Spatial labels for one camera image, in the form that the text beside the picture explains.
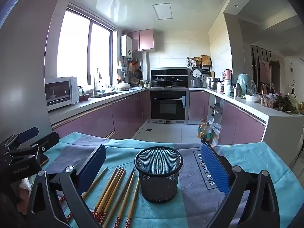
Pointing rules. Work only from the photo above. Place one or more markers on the bundle of wooden chopsticks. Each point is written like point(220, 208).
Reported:
point(118, 185)

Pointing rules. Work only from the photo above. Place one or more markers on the clear food container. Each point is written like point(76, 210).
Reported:
point(268, 101)

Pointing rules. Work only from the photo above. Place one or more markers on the white countertop oven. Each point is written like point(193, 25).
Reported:
point(59, 92)

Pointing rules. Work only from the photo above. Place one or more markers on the steel thermos bottle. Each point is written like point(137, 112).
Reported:
point(238, 91)

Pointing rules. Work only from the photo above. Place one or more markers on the black lidded wok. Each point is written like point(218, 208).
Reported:
point(161, 82)
point(178, 82)

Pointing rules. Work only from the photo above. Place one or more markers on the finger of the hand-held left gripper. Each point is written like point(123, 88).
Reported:
point(48, 140)
point(27, 134)

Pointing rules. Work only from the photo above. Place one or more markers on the pink wall cabinet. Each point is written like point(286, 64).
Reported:
point(143, 40)

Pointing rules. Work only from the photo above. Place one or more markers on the printed teal grey tablecloth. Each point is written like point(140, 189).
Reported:
point(161, 216)

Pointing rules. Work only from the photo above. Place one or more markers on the framed wall picture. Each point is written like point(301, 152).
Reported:
point(264, 71)

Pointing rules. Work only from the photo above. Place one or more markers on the wooden cutting board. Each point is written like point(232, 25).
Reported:
point(206, 60)

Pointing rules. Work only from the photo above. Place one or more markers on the brown smartphone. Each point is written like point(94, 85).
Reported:
point(44, 161)

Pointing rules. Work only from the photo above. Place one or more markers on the yellow oil bottle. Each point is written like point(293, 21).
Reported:
point(201, 128)

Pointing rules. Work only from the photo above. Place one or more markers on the black range hood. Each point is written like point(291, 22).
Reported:
point(169, 72)

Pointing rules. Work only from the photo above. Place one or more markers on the rack of hanging pans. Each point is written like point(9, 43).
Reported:
point(135, 73)

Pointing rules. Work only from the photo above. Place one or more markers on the ceiling light panel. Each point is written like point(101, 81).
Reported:
point(162, 11)

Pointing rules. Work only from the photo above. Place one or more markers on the white bowl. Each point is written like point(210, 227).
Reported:
point(252, 98)

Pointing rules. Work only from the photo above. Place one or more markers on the steel kitchen faucet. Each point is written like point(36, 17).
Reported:
point(95, 85)

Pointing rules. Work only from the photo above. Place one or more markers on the white rice cooker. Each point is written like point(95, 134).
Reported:
point(197, 76)

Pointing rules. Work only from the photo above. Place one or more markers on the person's left hand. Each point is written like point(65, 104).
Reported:
point(23, 193)

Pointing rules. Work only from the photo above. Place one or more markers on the leafy greens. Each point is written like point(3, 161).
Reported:
point(286, 104)

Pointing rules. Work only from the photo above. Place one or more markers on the black built-in oven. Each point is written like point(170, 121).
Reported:
point(169, 105)

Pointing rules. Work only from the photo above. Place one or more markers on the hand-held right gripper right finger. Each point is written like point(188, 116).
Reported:
point(215, 168)

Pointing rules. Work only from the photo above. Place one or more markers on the dark oil bottle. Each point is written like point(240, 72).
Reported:
point(206, 134)

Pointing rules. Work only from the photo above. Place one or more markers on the black mesh utensil holder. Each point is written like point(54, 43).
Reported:
point(158, 182)

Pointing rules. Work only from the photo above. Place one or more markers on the pink kettle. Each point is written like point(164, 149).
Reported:
point(228, 74)

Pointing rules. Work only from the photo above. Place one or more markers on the white plastic bag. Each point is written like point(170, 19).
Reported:
point(215, 129)

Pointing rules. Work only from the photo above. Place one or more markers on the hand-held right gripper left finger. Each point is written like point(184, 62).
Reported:
point(92, 168)

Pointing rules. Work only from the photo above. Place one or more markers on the white casserole pot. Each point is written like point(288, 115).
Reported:
point(124, 86)

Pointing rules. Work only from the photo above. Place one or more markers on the white water heater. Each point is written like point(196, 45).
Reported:
point(126, 46)

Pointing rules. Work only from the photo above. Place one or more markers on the pink base cabinets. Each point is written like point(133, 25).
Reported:
point(99, 118)
point(239, 125)

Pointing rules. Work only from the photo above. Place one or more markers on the steel stockpot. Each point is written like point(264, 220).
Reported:
point(213, 83)

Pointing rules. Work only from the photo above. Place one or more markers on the kitchen window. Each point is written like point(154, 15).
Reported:
point(76, 47)

